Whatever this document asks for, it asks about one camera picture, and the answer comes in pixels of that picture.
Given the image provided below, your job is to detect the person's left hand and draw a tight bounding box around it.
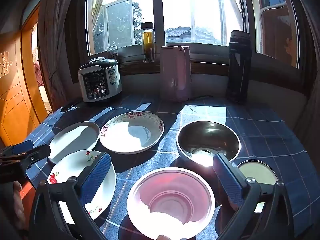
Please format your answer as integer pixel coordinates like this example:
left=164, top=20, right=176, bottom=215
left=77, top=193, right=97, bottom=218
left=12, top=181, right=25, bottom=222

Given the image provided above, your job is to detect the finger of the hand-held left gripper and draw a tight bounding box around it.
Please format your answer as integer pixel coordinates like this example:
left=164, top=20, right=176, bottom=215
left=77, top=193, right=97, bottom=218
left=0, top=144, right=52, bottom=171
left=0, top=141, right=34, bottom=157

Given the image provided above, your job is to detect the red flower white plate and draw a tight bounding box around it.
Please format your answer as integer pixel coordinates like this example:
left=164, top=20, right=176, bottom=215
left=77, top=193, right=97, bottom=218
left=47, top=150, right=117, bottom=220

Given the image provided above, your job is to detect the pink garment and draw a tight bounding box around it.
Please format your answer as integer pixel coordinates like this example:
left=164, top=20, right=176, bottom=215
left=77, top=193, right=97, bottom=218
left=34, top=60, right=44, bottom=87

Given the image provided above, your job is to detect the brown curtain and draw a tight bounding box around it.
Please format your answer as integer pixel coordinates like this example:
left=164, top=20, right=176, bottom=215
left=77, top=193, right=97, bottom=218
left=37, top=0, right=90, bottom=110

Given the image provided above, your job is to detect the black phone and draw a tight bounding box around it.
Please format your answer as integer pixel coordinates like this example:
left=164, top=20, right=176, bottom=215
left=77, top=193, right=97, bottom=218
left=61, top=101, right=83, bottom=112

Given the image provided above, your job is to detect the small glass jar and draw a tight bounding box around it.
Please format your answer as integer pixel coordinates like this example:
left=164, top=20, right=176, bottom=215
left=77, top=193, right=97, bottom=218
left=107, top=45, right=118, bottom=63

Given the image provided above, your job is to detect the stainless steel bowl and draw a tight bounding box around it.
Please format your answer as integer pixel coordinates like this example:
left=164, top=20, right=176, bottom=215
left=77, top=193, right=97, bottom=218
left=176, top=120, right=242, bottom=167

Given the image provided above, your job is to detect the pink kettle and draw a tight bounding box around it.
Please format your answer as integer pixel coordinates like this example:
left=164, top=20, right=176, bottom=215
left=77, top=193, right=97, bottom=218
left=159, top=45, right=192, bottom=102

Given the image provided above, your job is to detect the window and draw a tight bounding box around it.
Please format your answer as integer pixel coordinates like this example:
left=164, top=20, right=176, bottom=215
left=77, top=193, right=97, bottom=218
left=85, top=0, right=300, bottom=68

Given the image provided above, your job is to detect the silver black rice cooker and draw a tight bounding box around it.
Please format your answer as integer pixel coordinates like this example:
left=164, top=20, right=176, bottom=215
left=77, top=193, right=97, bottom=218
left=77, top=57, right=123, bottom=103

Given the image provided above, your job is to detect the pink bowl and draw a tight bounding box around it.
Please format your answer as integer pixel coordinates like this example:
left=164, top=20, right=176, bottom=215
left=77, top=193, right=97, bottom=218
left=127, top=167, right=216, bottom=240

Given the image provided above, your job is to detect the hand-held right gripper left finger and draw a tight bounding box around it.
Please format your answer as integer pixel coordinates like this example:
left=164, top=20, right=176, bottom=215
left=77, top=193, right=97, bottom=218
left=29, top=151, right=112, bottom=240

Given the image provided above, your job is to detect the paper cutout door decoration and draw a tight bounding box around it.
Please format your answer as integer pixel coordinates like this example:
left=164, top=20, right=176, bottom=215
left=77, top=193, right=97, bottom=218
left=0, top=51, right=10, bottom=78

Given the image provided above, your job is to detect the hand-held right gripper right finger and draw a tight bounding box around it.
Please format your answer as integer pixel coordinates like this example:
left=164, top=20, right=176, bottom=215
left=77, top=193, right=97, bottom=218
left=212, top=152, right=299, bottom=240

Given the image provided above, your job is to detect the pink floral rim plate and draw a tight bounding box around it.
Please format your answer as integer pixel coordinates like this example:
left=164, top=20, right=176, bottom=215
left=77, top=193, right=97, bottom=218
left=99, top=112, right=165, bottom=155

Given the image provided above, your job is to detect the wooden window sill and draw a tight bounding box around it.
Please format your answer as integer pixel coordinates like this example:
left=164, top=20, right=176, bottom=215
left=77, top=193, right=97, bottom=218
left=72, top=55, right=250, bottom=83

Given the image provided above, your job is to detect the glass tea bottle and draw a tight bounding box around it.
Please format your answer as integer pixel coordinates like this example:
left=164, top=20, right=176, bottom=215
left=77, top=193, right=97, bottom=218
left=140, top=22, right=155, bottom=63

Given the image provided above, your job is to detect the orange wooden door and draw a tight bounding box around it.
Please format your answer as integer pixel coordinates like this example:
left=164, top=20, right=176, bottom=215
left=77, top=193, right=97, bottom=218
left=0, top=5, right=48, bottom=140

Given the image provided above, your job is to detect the blue checked tablecloth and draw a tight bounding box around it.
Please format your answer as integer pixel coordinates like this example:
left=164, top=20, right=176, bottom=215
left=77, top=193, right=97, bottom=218
left=19, top=94, right=313, bottom=240

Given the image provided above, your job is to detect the plain white plate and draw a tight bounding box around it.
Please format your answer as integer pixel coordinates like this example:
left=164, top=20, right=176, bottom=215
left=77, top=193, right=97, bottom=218
left=47, top=122, right=100, bottom=165

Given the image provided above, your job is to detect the black thermos flask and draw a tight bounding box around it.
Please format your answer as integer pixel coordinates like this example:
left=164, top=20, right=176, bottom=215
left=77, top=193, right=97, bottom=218
left=226, top=30, right=252, bottom=103

